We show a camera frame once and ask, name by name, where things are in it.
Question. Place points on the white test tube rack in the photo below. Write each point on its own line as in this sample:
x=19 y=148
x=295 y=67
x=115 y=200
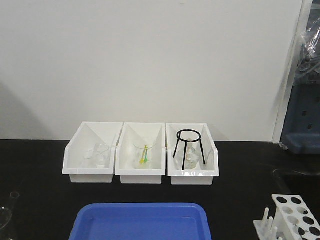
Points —
x=293 y=220

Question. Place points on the clear glass test tube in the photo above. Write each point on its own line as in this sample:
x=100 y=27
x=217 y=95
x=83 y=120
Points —
x=12 y=200

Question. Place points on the grey-blue pegboard drying rack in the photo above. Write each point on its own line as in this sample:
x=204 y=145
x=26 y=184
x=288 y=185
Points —
x=301 y=130

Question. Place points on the glass beaker in middle bin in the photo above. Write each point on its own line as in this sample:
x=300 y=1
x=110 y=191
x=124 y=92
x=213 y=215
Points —
x=138 y=149

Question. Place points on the white middle storage bin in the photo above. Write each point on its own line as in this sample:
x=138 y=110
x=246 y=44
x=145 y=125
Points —
x=134 y=133

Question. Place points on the white storage bin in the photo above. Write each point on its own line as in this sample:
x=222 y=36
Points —
x=134 y=133
x=202 y=174
x=87 y=135

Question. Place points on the green plastic spatula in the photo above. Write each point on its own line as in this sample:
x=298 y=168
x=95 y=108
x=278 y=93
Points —
x=145 y=160

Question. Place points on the yellow plastic spatula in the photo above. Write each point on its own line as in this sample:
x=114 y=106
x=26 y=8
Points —
x=141 y=161

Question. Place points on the white right storage bin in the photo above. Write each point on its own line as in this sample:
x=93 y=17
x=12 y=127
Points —
x=202 y=174

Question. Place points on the glass alcohol lamp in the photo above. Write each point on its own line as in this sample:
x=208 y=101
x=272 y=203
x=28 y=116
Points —
x=187 y=157

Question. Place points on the glassware in left bin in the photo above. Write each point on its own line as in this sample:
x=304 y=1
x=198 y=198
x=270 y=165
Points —
x=96 y=157

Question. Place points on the white left storage bin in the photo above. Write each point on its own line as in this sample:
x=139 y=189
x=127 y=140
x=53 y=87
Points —
x=87 y=135

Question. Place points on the blue plastic tray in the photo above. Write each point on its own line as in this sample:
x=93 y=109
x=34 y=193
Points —
x=141 y=221

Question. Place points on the black lab sink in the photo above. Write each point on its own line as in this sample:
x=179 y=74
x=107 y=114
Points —
x=298 y=182

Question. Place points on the clear plastic bag of pegs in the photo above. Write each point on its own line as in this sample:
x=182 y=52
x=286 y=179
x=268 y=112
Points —
x=308 y=68

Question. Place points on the glass beaker on counter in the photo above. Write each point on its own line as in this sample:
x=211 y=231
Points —
x=5 y=219

